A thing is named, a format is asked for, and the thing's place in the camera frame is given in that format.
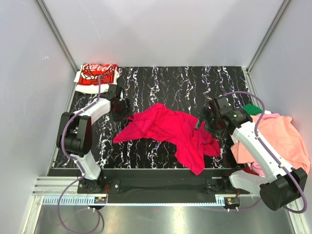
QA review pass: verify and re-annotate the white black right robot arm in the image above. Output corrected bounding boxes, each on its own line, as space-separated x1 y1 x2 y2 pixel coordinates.
195 93 308 214

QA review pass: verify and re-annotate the left orange connector board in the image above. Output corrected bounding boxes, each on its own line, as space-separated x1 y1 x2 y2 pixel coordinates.
94 195 108 204

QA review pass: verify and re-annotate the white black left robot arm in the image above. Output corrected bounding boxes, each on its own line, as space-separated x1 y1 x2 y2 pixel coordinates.
57 84 132 190

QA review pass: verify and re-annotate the peach t-shirt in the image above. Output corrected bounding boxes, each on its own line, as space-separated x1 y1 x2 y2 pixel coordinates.
231 115 311 177

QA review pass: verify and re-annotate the front aluminium extrusion rail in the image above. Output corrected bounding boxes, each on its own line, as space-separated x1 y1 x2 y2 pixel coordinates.
32 177 260 210

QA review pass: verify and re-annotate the right aluminium frame post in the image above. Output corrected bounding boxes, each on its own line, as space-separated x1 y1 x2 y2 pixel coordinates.
246 0 293 73

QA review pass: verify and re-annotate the green t-shirt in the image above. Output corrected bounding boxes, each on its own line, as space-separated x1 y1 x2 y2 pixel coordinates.
243 103 263 116

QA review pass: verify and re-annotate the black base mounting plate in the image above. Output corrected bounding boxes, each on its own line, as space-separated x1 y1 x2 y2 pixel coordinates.
78 169 236 205

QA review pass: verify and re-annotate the light pink t-shirt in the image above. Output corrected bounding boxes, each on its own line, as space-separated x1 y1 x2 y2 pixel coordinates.
262 113 280 120

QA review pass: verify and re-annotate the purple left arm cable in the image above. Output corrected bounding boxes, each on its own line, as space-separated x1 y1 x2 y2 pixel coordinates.
57 74 113 232

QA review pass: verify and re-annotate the right orange connector board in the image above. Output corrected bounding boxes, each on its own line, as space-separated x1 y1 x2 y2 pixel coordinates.
225 197 240 207

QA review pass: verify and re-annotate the magenta t-shirt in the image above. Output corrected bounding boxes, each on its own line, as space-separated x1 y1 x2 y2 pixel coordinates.
113 103 221 176

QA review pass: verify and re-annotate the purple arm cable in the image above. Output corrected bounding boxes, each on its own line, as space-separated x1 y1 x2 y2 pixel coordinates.
223 91 308 215
57 74 113 232

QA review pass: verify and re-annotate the dark red t-shirt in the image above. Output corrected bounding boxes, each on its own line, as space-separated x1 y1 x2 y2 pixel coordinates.
243 164 258 176

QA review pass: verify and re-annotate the aluminium frame rail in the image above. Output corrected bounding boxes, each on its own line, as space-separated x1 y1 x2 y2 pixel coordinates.
36 0 80 71

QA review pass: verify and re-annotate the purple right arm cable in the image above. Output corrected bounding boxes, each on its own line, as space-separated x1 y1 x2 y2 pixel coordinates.
223 91 308 215

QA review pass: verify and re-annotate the folded white red graphic t-shirt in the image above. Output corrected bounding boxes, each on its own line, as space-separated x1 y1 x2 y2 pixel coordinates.
74 63 120 95

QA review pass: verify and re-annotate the orange connector board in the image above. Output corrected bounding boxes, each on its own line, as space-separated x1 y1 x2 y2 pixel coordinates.
94 195 108 204
225 197 240 207

